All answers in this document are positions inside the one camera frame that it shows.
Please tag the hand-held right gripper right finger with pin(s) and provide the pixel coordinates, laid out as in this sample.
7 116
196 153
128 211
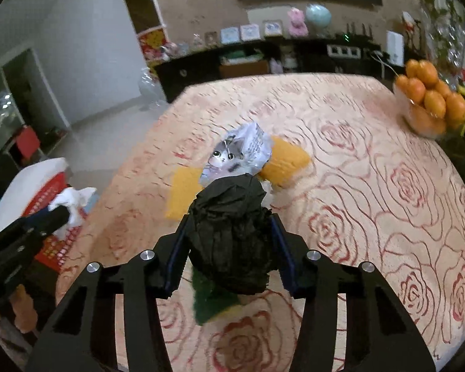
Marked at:
290 269

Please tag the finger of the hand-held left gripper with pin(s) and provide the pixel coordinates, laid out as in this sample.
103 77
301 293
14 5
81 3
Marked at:
46 219

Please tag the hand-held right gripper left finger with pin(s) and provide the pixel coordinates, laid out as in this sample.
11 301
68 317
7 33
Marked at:
174 269

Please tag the red mesh plastic basket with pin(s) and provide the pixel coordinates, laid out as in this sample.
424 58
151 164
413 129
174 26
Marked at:
52 248

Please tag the white tissue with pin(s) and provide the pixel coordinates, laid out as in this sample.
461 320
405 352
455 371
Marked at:
74 200

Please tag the black plastic bag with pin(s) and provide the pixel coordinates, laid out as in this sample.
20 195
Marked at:
228 232

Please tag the yellow sponge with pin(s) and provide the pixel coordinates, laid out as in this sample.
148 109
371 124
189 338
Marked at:
182 195
286 162

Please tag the person's left hand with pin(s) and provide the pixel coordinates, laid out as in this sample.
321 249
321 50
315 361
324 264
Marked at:
23 310

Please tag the white cushioned bench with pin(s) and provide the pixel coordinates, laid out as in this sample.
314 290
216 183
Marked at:
23 186

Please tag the green scouring pad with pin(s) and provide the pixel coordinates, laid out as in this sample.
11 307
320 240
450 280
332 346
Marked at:
213 303

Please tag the black chair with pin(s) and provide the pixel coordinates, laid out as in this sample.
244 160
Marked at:
2 172

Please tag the red chair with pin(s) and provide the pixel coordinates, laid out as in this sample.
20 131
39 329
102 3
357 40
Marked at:
29 141

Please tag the rose patterned tablecloth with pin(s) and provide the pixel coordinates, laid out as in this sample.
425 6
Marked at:
352 186

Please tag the silver cat print wrapper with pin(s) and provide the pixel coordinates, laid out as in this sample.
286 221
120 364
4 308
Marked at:
232 151

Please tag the clear large water jug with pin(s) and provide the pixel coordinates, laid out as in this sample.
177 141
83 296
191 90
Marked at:
151 89

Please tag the black television cabinet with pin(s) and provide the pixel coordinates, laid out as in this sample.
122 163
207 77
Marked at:
190 77

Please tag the glass fruit bowl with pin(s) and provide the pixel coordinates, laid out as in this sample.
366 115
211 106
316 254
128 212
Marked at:
418 124

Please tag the small white bottle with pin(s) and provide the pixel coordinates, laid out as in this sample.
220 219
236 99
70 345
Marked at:
276 66

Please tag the brown box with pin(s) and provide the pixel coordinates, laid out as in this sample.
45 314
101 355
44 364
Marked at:
242 69

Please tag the red poster with yellow flowers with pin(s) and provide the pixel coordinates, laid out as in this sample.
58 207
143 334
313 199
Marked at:
153 42

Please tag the white canister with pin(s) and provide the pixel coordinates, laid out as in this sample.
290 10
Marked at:
291 57

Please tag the green flat box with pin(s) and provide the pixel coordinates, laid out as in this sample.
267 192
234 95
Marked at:
240 56

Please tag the white socket strip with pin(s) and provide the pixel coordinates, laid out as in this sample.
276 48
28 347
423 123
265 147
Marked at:
343 51

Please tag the glass dome with pink figure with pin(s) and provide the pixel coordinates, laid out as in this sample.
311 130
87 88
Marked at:
197 41

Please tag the pile of oranges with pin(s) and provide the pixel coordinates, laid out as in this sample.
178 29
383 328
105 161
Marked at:
430 85

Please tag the black router with antennas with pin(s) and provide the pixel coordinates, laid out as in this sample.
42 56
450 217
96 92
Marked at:
352 37

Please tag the white box appliance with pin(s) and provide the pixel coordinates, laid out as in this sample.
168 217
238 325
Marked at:
394 48

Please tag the pink plush toy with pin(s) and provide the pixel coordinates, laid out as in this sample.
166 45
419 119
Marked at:
297 22

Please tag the light blue globe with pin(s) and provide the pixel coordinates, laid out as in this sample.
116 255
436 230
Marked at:
318 17

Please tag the flower vase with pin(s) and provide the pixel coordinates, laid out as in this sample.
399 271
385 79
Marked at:
445 27

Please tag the small dark picture frame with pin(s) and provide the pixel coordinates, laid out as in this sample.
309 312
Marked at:
211 39

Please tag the white picture frame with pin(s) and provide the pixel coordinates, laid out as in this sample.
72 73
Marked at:
272 29
250 33

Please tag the blue picture frame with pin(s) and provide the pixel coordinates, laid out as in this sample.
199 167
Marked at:
229 35

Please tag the white wall panel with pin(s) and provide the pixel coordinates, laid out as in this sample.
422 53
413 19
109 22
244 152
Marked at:
267 14

